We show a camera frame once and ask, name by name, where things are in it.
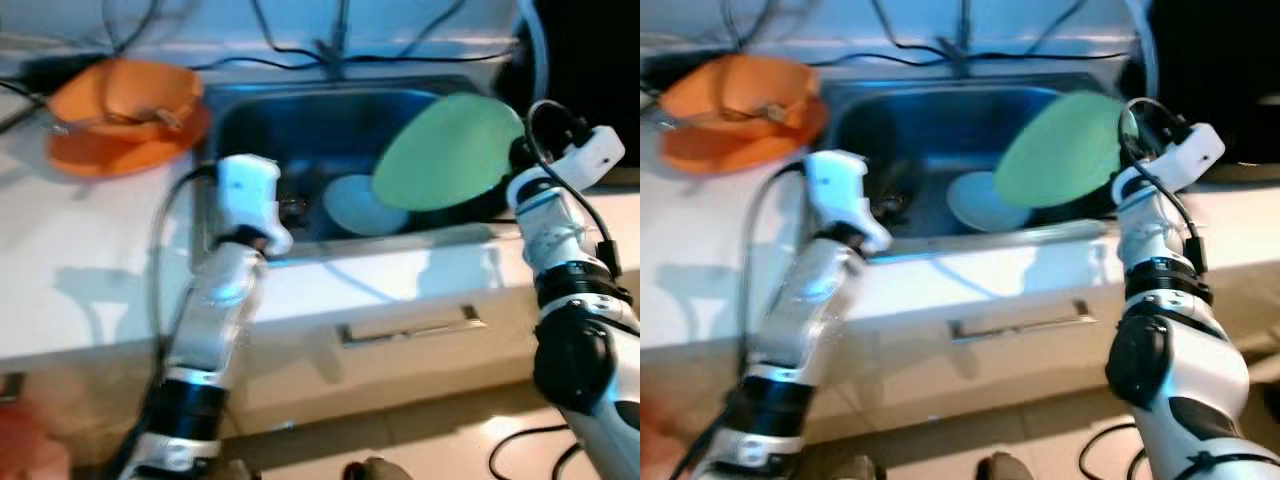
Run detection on white ceramic bowl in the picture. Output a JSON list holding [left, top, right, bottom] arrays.
[[947, 170, 1031, 234], [322, 175, 411, 238]]

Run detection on light green plate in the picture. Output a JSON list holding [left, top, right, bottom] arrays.
[[995, 90, 1141, 209], [372, 93, 526, 213]]

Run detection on stainless steel sink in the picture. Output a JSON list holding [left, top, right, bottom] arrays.
[[815, 72, 1161, 263], [195, 75, 541, 263]]

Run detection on large black appliance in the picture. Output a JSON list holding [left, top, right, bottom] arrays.
[[520, 0, 641, 169], [1140, 0, 1280, 166]]

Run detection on silver metal fork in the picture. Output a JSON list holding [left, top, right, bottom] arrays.
[[750, 100, 801, 126], [140, 103, 188, 131]]

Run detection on grey metal faucet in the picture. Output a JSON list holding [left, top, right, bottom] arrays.
[[940, 0, 976, 79], [315, 0, 351, 81]]

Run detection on orange plate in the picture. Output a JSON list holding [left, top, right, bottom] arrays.
[[658, 95, 831, 173], [47, 100, 214, 179]]

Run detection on silver metal spoon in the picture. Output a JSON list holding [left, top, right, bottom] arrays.
[[662, 108, 751, 126], [52, 112, 141, 133]]

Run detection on orange plastic bowl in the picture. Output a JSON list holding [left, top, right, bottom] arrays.
[[660, 55, 821, 136], [47, 58, 206, 141]]

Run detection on glossy white cabinet door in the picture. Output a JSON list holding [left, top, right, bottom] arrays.
[[850, 265, 1131, 431], [230, 270, 641, 436]]

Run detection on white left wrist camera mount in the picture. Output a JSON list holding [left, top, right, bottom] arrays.
[[215, 153, 294, 257], [805, 150, 891, 256]]

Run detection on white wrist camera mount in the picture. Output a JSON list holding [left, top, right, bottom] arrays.
[[215, 153, 294, 257], [545, 125, 626, 191], [1150, 122, 1226, 193], [805, 150, 891, 256]]

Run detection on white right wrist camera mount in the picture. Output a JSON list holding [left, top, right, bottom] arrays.
[[1150, 122, 1226, 193], [545, 125, 626, 191]]

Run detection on white flexible hose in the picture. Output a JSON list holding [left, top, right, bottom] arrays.
[[1118, 0, 1161, 106], [512, 0, 553, 116]]

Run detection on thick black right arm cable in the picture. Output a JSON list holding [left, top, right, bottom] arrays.
[[525, 100, 623, 281], [1118, 98, 1209, 276]]

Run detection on long silver cabinet handle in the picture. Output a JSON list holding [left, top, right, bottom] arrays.
[[950, 300, 1091, 344], [340, 305, 486, 348]]

